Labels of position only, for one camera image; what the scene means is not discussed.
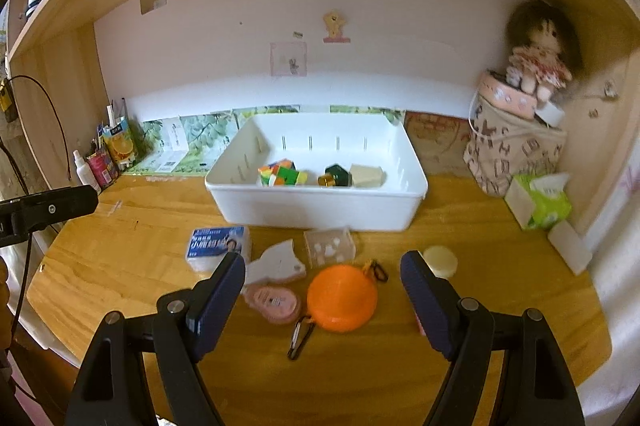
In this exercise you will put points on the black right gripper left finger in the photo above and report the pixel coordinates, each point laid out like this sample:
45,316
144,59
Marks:
111,387

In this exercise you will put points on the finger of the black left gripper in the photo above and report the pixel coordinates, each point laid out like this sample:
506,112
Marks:
34,212

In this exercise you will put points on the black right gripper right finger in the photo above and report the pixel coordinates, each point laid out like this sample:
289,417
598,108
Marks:
535,386

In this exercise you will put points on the cream round compact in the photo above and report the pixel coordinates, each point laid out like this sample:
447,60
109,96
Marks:
441,261

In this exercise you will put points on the white curved plastic gadget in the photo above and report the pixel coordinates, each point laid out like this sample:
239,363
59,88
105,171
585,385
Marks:
278,264

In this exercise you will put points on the orange round pouch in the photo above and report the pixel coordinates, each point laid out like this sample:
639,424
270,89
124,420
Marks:
342,298

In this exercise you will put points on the white digital camera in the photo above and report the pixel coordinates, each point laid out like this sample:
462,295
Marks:
364,176

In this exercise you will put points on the green perfume bottle gold cap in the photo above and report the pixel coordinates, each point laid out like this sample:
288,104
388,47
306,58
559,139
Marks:
335,176

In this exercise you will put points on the white spray bottle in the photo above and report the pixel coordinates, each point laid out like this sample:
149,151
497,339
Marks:
84,172

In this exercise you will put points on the pink snack packet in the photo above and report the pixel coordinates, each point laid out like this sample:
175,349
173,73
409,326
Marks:
103,167

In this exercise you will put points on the white rectangular box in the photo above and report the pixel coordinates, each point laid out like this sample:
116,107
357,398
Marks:
570,247

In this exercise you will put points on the blue white tissue pack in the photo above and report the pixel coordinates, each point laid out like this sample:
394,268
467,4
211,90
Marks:
208,246

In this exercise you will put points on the pink round compact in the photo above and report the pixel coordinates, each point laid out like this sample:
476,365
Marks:
278,305

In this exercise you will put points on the green tissue box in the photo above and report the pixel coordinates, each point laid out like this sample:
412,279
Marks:
539,202

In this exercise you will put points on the black carabiner clip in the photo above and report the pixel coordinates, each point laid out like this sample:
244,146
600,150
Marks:
375,271

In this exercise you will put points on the black silver carabiner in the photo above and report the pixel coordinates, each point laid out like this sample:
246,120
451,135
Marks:
303,329

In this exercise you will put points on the letter print fabric bag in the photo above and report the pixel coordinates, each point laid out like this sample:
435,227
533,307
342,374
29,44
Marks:
502,145

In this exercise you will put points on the clear plastic box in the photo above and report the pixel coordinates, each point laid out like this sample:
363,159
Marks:
327,247

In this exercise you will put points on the multicolour puzzle cube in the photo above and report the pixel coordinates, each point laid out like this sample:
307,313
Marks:
281,173

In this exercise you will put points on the white plastic storage bin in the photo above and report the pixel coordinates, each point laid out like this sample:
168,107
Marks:
319,170

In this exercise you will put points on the pink round tin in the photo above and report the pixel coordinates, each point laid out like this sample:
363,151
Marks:
504,97

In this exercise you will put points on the brown haired doll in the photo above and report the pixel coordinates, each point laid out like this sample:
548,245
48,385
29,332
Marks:
545,50

